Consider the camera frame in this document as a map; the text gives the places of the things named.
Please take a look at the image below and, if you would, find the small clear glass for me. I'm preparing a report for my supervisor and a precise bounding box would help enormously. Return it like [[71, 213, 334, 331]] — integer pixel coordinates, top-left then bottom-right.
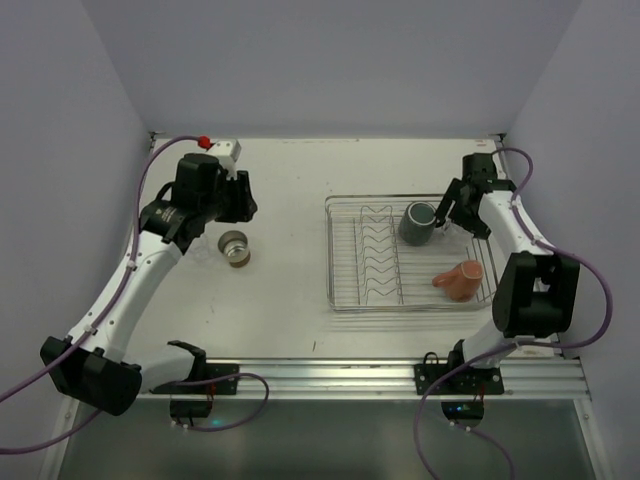
[[189, 236, 216, 265]]

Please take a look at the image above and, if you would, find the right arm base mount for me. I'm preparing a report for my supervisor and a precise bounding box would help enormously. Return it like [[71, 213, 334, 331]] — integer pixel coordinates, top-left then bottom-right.
[[413, 351, 505, 427]]

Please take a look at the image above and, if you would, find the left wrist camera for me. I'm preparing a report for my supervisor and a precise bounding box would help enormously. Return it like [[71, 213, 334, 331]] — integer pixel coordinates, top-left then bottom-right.
[[197, 136, 242, 179]]

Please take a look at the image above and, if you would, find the aluminium mounting rail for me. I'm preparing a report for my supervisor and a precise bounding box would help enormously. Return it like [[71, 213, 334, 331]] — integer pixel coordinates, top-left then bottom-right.
[[134, 355, 589, 401]]

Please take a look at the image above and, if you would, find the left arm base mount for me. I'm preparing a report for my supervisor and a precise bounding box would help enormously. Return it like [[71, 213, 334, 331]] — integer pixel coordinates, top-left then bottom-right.
[[167, 339, 241, 421]]

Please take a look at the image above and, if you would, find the pink floral mug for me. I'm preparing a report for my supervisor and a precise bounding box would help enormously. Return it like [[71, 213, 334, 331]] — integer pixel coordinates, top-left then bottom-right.
[[432, 260, 484, 303]]

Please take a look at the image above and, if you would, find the wire dish rack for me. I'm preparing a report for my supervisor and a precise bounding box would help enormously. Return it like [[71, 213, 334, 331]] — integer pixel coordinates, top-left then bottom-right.
[[325, 194, 498, 312]]

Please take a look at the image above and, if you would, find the cream cup with brown band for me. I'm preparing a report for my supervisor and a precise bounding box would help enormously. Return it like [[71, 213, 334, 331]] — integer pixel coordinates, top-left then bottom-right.
[[218, 230, 251, 268]]

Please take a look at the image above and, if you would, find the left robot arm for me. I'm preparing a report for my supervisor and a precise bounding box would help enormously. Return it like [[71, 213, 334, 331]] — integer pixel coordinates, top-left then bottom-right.
[[40, 141, 257, 416]]

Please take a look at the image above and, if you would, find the dark grey mug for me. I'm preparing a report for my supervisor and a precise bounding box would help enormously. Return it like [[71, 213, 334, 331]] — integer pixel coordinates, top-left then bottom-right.
[[398, 201, 442, 247]]

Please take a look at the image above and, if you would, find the large clear glass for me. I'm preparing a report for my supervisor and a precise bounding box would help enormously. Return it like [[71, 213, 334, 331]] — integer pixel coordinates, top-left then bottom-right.
[[439, 220, 474, 249]]

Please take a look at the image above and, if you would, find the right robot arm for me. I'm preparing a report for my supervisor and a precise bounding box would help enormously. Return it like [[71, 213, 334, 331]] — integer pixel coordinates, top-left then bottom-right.
[[435, 153, 580, 377]]

